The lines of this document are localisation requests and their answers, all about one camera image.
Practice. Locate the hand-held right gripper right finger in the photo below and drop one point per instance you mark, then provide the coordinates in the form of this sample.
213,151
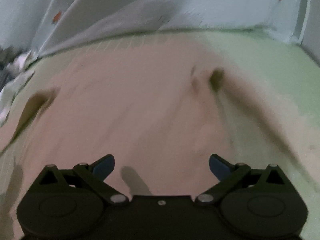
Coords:
218,167

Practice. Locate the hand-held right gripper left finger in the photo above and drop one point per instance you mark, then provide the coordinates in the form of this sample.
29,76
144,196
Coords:
105,167

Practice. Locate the light cream garment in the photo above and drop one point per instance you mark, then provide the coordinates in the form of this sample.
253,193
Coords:
137,92

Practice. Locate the green grid mat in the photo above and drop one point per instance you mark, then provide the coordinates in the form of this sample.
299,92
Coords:
275,67

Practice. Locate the white garment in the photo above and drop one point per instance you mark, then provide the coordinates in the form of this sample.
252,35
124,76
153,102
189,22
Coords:
15,90

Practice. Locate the dark plaid garment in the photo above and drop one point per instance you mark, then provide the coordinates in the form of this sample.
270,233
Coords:
3,77

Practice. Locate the carrot print bed sheet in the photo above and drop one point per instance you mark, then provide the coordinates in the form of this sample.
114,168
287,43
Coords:
125,5

